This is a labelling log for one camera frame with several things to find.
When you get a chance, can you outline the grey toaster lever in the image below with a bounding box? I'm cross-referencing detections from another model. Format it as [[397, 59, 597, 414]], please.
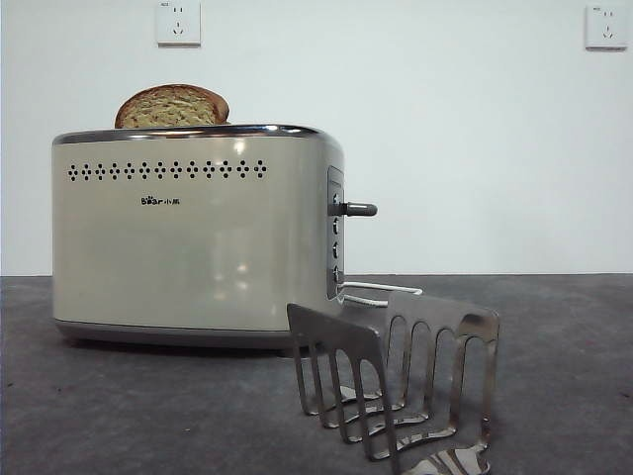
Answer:
[[341, 201, 379, 218]]

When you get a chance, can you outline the brown-crusted bread slice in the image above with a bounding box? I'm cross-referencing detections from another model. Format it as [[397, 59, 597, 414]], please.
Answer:
[[114, 83, 231, 129]]

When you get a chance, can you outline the stainless steel toast rack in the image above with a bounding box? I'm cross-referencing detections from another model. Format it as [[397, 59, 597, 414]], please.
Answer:
[[286, 291, 500, 475]]

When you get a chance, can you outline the cream Bear toaster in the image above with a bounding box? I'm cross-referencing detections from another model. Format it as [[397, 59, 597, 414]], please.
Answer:
[[50, 123, 347, 355]]

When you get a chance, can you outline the white power cable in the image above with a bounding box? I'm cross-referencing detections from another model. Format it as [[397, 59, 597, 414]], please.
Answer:
[[340, 280, 424, 308]]

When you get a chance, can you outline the white wall socket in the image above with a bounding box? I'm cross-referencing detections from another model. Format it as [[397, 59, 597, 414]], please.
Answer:
[[156, 0, 203, 49], [585, 4, 628, 52]]

